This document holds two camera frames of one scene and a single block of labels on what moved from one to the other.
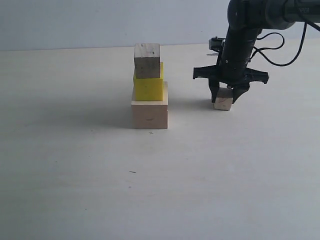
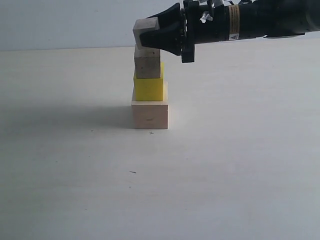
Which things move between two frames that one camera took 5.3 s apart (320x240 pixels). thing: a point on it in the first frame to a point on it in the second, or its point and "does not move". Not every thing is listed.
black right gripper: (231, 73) to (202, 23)
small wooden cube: (224, 99) to (142, 26)
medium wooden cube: (147, 60) does not move
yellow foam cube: (149, 89) does not move
